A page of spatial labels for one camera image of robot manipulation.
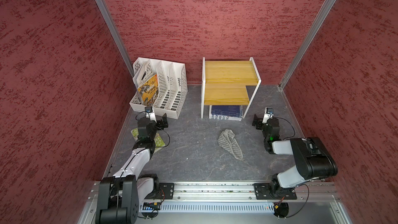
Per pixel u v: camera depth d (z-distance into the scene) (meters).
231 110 0.97
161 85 1.03
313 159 0.46
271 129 0.72
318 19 0.83
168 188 0.74
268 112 0.81
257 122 0.85
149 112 0.73
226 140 0.87
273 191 0.67
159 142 0.87
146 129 0.63
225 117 0.98
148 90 0.97
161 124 0.77
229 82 0.77
